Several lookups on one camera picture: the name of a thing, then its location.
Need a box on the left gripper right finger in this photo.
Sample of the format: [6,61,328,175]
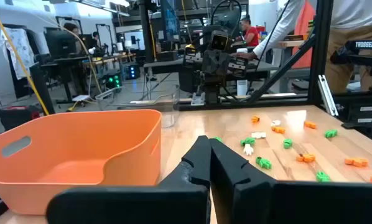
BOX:
[210,139,372,224]

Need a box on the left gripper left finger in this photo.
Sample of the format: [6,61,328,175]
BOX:
[45,136,212,224]

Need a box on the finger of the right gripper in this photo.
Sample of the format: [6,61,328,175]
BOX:
[211,83,221,105]
[203,83,212,105]

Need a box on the clear plastic bin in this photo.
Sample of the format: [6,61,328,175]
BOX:
[95,85,181,129]

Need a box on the grey desk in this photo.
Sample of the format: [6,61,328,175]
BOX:
[143,57,280,94]

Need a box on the blue-lit computer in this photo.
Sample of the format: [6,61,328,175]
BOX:
[123,63,141,80]

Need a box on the black computer case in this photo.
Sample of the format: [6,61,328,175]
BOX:
[104,72,123,91]

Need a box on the long silver bar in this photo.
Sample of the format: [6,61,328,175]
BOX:
[317,73,340,116]

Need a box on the orange plastic bin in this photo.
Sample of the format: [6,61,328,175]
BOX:
[0,108,162,216]

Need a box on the wooden-top desk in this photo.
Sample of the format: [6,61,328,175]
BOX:
[49,52,137,105]

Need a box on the black monitor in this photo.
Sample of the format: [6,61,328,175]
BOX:
[44,29,78,59]

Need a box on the black and red case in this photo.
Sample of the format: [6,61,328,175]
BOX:
[0,105,41,131]

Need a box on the white patterned cloth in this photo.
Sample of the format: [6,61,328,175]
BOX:
[0,27,35,80]

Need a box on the small silver bracket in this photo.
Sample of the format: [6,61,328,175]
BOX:
[190,91,205,106]

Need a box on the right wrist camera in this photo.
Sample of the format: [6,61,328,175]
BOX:
[209,30,230,52]

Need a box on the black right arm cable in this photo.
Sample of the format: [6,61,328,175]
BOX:
[210,0,244,35]

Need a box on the black aluminium table frame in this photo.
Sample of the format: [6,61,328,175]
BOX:
[173,0,335,112]

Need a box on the thin yellow cable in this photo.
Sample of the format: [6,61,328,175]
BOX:
[33,17,103,96]

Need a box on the thick yellow cable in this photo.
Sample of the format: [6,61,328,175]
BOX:
[0,0,50,116]

